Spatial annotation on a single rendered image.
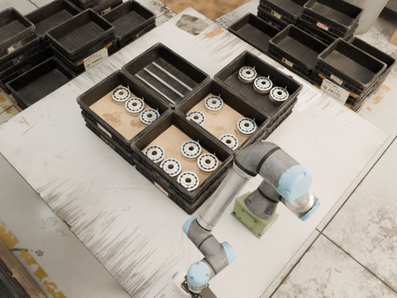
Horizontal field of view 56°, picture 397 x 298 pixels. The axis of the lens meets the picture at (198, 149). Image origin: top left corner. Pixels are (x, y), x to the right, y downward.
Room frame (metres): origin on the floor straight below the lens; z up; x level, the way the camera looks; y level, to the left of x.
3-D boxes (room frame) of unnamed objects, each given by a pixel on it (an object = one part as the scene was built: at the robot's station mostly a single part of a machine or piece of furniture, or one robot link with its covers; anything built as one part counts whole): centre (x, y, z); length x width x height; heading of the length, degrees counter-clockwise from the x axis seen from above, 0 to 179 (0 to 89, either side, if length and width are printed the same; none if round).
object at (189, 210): (0.94, 0.08, 0.76); 0.40 x 0.30 x 0.12; 52
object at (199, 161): (0.92, -0.05, 0.86); 0.10 x 0.10 x 0.01
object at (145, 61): (1.42, 0.21, 0.87); 0.40 x 0.30 x 0.11; 52
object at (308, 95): (1.59, -0.54, 0.70); 0.33 x 0.23 x 0.01; 51
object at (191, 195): (0.94, 0.08, 0.92); 0.40 x 0.30 x 0.02; 52
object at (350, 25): (2.58, -0.96, 0.37); 0.42 x 0.34 x 0.46; 51
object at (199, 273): (0.34, -0.04, 1.06); 0.09 x 0.08 x 0.11; 133
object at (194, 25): (2.12, 0.12, 0.71); 0.22 x 0.19 x 0.01; 51
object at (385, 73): (2.32, -1.27, 0.26); 0.40 x 0.30 x 0.23; 51
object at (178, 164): (0.88, 0.12, 0.86); 0.10 x 0.10 x 0.01
